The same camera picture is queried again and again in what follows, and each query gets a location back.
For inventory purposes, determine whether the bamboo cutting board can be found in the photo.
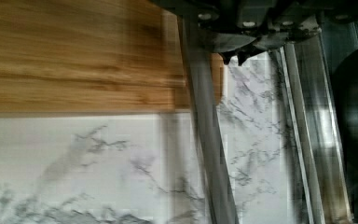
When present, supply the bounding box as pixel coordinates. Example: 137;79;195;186
0;0;226;114

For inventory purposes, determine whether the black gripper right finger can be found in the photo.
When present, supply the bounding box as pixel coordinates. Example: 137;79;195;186
237;44;265;66

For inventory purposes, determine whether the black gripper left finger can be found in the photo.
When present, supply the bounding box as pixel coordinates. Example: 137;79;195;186
219;49;238;65

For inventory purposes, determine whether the silver toaster oven body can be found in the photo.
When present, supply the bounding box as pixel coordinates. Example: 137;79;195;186
322;21;358;224

